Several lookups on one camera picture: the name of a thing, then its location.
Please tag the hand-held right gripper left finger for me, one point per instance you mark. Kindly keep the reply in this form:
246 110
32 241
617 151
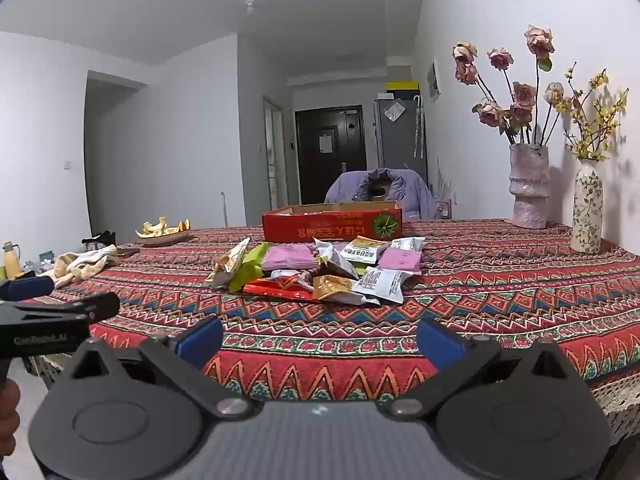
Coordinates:
200 341

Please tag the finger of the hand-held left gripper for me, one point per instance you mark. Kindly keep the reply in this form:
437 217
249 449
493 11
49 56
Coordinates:
102 305
27 287

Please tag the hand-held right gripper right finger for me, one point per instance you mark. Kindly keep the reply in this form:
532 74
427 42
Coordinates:
440 342

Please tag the white grey snack packet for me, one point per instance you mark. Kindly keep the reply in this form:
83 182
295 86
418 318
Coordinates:
381 285

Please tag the gold silver cracker packet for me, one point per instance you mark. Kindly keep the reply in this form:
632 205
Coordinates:
229 262

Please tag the green snack packet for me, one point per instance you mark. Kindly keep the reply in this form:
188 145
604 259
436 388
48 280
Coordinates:
249 270

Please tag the pink snack packet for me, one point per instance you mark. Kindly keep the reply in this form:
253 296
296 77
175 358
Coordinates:
400 260
290 265
290 254

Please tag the small white snack packet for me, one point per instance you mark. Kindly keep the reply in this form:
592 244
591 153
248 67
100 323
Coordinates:
407 244

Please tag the small red white packet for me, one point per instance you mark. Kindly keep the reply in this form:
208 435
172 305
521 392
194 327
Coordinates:
290 275

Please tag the silver snack packet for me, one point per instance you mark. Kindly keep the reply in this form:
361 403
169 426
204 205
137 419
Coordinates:
326 250

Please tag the red cardboard box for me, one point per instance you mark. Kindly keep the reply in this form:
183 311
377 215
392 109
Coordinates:
330 225

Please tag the person's left hand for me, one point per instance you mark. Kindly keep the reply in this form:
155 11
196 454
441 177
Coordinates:
7 420

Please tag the yellow thermos bottle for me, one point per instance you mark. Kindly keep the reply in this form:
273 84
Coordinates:
11 262

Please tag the cream towel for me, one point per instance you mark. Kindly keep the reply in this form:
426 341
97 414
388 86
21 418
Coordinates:
85 264

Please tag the black cloth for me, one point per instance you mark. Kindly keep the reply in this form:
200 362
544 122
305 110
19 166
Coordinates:
98 238

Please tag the pile of orange peels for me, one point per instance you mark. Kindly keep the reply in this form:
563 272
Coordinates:
160 227

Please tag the small storage rack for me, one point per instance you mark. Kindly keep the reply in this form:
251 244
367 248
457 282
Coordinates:
443 208

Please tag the white mop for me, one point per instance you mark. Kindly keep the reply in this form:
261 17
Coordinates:
223 207

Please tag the brown wooden chair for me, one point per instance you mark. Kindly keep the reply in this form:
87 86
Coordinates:
378 191

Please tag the pink textured vase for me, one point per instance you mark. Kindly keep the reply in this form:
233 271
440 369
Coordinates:
529 185

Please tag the purple padded jacket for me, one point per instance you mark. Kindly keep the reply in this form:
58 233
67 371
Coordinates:
345 187

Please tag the white lace table cover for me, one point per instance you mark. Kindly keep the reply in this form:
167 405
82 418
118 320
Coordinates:
622 400

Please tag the white floral vase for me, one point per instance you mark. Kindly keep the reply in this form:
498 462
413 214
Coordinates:
586 210

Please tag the glass sliding door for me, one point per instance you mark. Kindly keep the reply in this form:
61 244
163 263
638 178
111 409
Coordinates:
275 155

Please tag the grey refrigerator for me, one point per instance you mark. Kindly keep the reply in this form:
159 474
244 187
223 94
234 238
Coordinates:
400 145

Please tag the black entrance door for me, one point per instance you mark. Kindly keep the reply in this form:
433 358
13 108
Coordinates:
345 160

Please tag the clear folded umbrella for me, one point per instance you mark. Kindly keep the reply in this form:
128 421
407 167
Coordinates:
418 127

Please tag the white paper note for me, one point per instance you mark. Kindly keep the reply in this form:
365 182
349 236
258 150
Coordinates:
326 144

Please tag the clear plastic bag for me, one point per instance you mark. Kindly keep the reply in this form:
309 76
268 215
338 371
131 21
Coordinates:
394 111

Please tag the yellow black box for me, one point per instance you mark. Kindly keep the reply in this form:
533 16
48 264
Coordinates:
402 89

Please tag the bunch of dried pink roses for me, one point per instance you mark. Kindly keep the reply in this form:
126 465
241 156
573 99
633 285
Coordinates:
522 95

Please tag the yellow flower branches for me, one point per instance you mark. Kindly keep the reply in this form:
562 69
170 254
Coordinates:
595 120

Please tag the white ceiling lamp socket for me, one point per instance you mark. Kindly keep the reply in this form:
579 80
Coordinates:
250 7

